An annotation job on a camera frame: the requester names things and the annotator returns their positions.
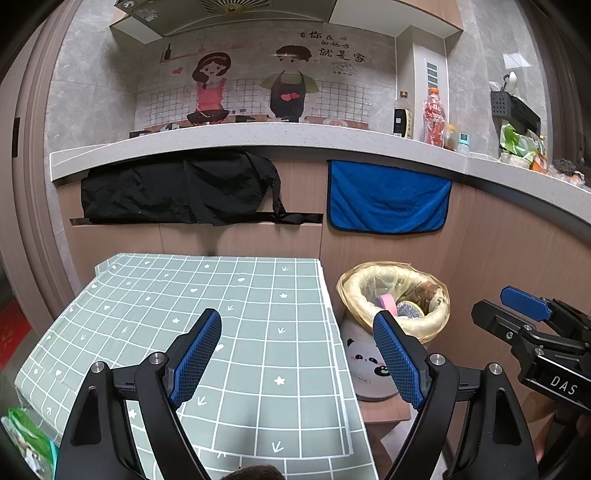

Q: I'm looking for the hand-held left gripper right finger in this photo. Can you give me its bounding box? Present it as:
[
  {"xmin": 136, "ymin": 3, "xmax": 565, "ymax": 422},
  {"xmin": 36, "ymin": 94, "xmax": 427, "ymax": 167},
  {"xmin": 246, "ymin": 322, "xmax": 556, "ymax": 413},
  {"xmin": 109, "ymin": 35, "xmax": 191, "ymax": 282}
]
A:
[{"xmin": 372, "ymin": 310, "xmax": 541, "ymax": 480}]

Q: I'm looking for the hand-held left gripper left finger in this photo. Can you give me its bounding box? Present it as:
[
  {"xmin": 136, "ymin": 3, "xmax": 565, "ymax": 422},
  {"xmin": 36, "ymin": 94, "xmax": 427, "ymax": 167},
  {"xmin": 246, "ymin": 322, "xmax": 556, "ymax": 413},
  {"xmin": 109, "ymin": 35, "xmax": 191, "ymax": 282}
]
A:
[{"xmin": 54, "ymin": 308, "xmax": 223, "ymax": 480}]

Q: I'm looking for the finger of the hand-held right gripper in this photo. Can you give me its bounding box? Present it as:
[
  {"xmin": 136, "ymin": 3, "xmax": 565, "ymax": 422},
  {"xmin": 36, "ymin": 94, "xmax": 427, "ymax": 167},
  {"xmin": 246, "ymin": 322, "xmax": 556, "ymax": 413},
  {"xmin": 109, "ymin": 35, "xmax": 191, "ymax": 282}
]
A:
[
  {"xmin": 470, "ymin": 299, "xmax": 533, "ymax": 343},
  {"xmin": 499, "ymin": 285, "xmax": 562, "ymax": 322}
]

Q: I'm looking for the silver glitter round disc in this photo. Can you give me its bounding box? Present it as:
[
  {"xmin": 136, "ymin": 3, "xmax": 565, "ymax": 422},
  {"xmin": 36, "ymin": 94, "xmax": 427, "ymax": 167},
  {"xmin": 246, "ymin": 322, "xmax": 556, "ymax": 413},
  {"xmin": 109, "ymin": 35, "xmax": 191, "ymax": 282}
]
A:
[{"xmin": 394, "ymin": 300, "xmax": 424, "ymax": 320}]

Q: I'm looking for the bin with yellow bag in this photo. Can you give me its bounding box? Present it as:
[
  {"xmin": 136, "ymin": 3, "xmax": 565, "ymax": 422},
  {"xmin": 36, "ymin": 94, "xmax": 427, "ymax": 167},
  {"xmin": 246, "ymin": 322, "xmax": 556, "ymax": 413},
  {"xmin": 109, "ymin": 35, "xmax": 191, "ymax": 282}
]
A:
[{"xmin": 335, "ymin": 260, "xmax": 451, "ymax": 345}]

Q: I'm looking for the wooden kitchen cabinet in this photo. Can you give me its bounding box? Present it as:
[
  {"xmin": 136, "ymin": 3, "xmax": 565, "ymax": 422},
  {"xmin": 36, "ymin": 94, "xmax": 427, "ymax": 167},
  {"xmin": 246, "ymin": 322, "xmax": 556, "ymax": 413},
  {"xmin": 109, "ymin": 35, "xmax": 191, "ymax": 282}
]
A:
[{"xmin": 58, "ymin": 154, "xmax": 591, "ymax": 480}]

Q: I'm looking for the green checked tablecloth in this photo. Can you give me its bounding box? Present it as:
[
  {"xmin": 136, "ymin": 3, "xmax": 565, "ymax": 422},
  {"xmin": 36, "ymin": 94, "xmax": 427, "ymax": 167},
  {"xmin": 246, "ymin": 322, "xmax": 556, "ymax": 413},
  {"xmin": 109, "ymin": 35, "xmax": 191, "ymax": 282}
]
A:
[{"xmin": 14, "ymin": 252, "xmax": 380, "ymax": 480}]

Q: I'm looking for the bag of green vegetables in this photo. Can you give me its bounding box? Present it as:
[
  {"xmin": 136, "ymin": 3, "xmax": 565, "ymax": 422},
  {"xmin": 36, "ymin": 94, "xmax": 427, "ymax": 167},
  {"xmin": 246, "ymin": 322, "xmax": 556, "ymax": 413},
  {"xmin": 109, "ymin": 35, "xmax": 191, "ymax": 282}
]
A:
[{"xmin": 498, "ymin": 122, "xmax": 550, "ymax": 169}]

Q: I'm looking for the blue towel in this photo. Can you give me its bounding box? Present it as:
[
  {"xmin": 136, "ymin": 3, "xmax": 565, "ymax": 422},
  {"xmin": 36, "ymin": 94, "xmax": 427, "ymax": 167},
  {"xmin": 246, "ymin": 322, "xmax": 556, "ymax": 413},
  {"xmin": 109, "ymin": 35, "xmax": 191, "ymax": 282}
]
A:
[{"xmin": 326, "ymin": 159, "xmax": 454, "ymax": 234}]

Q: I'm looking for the black cloth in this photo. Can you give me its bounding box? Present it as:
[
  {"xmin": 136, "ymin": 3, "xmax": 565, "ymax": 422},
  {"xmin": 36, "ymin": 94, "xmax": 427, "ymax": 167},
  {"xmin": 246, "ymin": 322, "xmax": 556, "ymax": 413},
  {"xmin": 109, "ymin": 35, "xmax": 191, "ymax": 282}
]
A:
[{"xmin": 80, "ymin": 150, "xmax": 324, "ymax": 227}]

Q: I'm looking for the red doormat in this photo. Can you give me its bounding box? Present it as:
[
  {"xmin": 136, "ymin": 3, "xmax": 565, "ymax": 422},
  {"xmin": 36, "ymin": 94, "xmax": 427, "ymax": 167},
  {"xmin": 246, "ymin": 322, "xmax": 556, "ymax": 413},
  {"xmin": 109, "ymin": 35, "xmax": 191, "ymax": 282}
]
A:
[{"xmin": 0, "ymin": 302, "xmax": 34, "ymax": 366}]

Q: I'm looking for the green plastic bag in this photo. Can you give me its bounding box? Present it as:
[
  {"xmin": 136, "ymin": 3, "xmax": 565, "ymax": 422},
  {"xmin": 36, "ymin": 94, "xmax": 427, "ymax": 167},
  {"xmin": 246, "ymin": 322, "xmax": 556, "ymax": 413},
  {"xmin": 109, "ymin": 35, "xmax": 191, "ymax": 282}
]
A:
[{"xmin": 0, "ymin": 405, "xmax": 59, "ymax": 480}]

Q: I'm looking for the orange cap chili bottle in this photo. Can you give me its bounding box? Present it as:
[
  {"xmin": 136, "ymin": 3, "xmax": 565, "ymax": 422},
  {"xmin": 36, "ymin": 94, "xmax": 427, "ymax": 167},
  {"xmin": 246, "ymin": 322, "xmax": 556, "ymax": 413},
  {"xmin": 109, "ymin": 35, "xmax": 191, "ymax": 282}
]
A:
[{"xmin": 423, "ymin": 87, "xmax": 447, "ymax": 148}]

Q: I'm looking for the dark sauce bottle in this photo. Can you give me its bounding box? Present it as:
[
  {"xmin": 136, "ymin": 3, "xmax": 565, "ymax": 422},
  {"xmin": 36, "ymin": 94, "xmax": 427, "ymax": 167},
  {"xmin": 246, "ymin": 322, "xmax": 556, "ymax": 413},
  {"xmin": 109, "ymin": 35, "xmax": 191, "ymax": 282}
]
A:
[{"xmin": 393, "ymin": 90, "xmax": 414, "ymax": 138}]

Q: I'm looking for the white appliance with blue labels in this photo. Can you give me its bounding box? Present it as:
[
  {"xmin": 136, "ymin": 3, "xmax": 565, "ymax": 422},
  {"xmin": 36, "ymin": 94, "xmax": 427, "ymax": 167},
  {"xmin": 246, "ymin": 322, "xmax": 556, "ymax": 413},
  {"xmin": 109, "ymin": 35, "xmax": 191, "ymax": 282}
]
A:
[{"xmin": 413, "ymin": 43, "xmax": 449, "ymax": 136}]

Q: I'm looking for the grey kitchen countertop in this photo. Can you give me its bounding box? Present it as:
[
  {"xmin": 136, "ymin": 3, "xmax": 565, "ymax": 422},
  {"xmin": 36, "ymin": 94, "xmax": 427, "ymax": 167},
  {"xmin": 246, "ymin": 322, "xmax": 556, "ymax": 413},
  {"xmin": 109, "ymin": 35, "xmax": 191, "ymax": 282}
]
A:
[{"xmin": 48, "ymin": 120, "xmax": 591, "ymax": 205}]

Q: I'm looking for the range hood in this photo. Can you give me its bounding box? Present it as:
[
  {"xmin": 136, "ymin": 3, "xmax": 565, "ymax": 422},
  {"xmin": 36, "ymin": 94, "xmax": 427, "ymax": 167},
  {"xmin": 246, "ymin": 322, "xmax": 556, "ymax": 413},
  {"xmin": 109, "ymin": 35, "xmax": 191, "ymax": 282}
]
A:
[{"xmin": 109, "ymin": 0, "xmax": 338, "ymax": 45}]

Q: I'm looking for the brown door frame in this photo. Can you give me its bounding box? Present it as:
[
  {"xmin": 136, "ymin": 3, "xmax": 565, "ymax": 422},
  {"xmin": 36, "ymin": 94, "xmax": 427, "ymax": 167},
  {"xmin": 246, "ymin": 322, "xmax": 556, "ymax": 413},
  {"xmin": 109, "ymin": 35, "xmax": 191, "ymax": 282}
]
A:
[{"xmin": 9, "ymin": 0, "xmax": 89, "ymax": 326}]

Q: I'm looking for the cartoon couple wall sticker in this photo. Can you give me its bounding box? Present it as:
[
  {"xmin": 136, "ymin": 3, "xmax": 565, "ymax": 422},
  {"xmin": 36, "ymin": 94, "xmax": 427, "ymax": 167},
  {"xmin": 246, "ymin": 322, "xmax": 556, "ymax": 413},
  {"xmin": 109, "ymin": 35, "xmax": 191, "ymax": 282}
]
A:
[{"xmin": 133, "ymin": 27, "xmax": 398, "ymax": 131}]

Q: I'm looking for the wooden wall cabinet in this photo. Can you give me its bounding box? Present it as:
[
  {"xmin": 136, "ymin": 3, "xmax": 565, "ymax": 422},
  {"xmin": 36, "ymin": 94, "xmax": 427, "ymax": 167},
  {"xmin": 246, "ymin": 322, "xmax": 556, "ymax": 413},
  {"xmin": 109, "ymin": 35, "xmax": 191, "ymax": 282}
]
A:
[{"xmin": 328, "ymin": 0, "xmax": 464, "ymax": 38}]

